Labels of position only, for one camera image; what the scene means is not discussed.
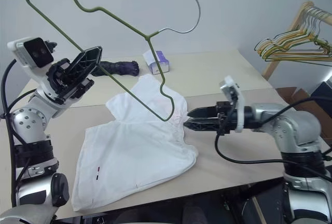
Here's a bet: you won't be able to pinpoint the white and purple box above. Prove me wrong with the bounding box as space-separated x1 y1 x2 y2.
142 49 171 75

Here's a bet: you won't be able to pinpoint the dark purple crumpled cloth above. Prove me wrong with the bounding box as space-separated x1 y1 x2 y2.
91 60 141 78

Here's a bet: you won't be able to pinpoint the green wire hanger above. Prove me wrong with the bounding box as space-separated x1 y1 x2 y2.
24 0 202 122

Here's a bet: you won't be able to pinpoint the black box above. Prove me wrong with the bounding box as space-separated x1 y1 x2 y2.
309 79 332 106

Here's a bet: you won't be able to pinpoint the white shorts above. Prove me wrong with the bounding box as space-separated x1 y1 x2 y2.
71 74 200 213

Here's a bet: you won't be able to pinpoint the wooden stick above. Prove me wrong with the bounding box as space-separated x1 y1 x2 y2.
251 196 267 224

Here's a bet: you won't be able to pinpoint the yellow wire hanger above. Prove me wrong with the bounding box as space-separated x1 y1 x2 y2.
254 6 332 57

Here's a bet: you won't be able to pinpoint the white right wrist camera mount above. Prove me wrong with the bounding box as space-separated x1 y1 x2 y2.
219 75 246 133

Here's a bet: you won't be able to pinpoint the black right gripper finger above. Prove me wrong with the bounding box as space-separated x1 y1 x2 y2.
182 118 221 132
187 106 220 119

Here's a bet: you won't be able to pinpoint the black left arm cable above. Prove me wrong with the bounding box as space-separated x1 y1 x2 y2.
0 58 32 209

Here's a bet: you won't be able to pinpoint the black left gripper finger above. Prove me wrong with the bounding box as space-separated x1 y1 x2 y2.
66 46 103 77
77 64 99 80

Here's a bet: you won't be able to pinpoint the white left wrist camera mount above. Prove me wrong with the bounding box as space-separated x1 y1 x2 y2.
7 36 57 69

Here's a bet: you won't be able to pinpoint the bunch of hangers on rack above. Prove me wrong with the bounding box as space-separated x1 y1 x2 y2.
263 8 332 67

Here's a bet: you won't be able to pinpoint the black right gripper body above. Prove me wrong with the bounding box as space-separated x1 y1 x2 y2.
215 101 234 135

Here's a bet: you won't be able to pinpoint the wooden clothes rack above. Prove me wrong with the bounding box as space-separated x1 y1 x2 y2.
261 0 332 81

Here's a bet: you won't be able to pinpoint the white wire hanger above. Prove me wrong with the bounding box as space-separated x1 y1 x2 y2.
272 5 332 53

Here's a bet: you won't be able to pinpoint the brown cardboard box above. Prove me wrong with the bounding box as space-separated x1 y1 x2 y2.
275 86 312 111

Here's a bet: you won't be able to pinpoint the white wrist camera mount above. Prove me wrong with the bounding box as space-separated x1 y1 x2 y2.
7 36 57 69
219 75 246 133

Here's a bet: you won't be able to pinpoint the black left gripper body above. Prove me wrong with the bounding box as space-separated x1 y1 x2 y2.
46 58 95 105

